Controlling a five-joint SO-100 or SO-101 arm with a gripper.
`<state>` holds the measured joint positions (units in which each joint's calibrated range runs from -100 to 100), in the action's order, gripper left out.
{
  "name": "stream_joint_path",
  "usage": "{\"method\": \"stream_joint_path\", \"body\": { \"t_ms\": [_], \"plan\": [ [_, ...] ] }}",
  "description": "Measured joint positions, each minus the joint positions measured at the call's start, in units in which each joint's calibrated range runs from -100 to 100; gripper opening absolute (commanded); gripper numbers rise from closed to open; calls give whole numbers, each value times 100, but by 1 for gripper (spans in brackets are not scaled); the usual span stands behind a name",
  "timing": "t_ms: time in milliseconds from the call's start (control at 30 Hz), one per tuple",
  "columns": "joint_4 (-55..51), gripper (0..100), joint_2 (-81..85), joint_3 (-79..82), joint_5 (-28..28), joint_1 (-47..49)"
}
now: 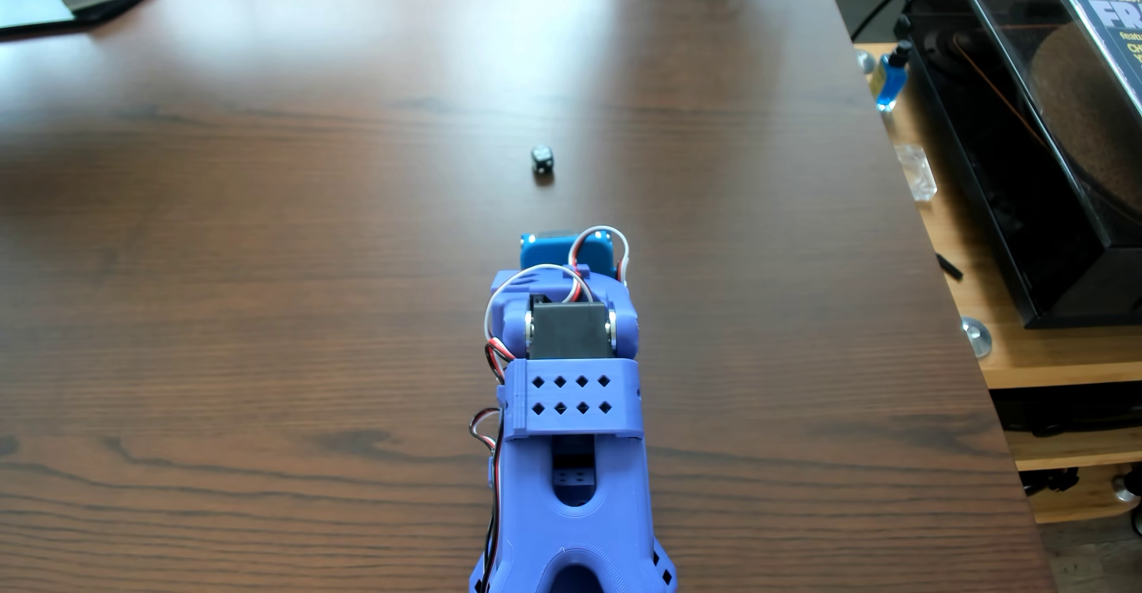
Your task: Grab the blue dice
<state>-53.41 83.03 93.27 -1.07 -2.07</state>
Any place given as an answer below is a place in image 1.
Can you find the round metal disc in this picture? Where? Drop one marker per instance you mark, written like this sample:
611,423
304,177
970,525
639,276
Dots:
977,338

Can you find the small blue liquid bottle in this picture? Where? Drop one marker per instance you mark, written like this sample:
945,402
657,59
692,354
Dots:
889,83

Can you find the clear plastic piece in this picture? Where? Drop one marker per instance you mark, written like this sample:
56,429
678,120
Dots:
916,172

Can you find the purple-blue robot arm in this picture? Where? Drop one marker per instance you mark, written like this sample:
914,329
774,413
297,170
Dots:
575,504

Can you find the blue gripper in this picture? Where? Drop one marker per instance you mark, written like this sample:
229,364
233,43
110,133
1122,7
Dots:
550,253

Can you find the light wooden cabinet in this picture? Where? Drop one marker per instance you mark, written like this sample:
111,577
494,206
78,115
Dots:
1026,357

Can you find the cork platter mat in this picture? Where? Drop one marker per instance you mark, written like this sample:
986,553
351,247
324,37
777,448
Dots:
1084,120

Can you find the small dark blue dice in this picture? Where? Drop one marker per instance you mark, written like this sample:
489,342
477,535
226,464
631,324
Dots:
542,160

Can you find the blue album cover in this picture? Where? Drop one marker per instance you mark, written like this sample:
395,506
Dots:
1115,31

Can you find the small black stick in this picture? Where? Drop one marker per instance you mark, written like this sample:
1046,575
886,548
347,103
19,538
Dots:
949,266

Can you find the small metal knob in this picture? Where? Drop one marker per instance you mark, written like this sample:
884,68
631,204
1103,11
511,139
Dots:
865,61

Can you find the black turntable with dust cover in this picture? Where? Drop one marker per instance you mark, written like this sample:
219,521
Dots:
999,174

